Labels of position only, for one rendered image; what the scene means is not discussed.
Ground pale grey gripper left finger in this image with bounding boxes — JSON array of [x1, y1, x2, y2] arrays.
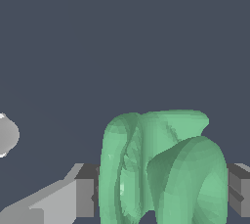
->
[[0, 162, 101, 224]]

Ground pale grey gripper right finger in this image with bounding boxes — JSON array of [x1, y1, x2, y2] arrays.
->
[[226, 162, 250, 218]]

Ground green lumpy object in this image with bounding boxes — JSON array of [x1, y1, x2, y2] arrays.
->
[[98, 110, 229, 224]]

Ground grey rounded object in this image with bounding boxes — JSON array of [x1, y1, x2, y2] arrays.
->
[[0, 112, 21, 158]]

